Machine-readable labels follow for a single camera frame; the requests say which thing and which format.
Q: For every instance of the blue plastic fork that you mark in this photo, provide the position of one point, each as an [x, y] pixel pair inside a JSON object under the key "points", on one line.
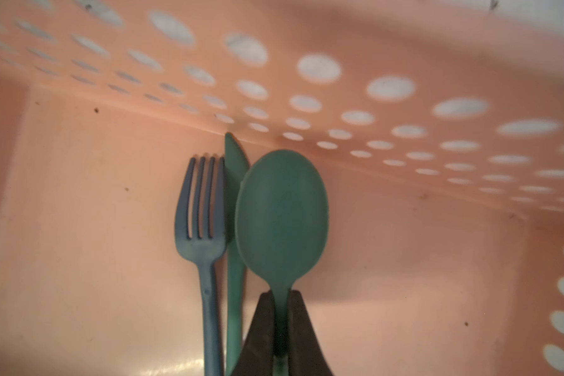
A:
{"points": [[200, 238]]}

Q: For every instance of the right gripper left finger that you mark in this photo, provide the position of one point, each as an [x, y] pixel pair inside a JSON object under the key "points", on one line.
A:
{"points": [[257, 354]]}

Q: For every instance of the green plastic knife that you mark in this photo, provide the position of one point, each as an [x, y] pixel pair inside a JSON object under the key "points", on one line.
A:
{"points": [[236, 166]]}

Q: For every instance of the pink plastic basket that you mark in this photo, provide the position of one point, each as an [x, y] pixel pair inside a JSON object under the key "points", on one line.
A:
{"points": [[437, 127]]}

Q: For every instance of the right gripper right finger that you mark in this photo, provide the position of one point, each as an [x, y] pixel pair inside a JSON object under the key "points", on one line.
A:
{"points": [[305, 357]]}

